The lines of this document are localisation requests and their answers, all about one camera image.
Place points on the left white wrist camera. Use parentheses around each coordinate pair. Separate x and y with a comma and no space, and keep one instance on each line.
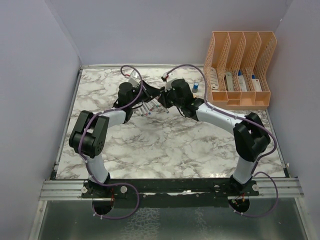
(134,79)

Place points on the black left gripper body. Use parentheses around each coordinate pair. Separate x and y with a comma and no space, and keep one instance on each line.
(145,96)

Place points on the blue capped marker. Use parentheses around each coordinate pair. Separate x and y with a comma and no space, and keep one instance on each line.
(146,109)

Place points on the aluminium frame rail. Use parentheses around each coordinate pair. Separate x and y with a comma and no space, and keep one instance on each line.
(259,187)

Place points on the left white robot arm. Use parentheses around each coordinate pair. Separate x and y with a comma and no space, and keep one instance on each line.
(89,133)

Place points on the peach plastic desk organizer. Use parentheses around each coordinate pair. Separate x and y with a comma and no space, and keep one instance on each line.
(236,66)

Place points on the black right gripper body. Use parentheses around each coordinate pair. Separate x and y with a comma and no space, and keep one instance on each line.
(168,101)

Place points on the white blue box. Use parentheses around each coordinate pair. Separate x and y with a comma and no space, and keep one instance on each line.
(242,82)

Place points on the white printed card package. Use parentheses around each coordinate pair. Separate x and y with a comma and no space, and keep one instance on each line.
(213,78)

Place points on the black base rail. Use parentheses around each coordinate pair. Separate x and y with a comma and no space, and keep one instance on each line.
(167,192)

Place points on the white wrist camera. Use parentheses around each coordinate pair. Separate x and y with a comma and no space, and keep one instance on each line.
(134,79)
(168,85)

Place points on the white red box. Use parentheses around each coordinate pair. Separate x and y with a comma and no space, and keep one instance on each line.
(256,83)

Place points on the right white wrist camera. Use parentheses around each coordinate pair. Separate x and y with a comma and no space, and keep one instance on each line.
(168,85)

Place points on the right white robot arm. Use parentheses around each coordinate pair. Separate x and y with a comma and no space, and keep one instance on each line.
(250,136)

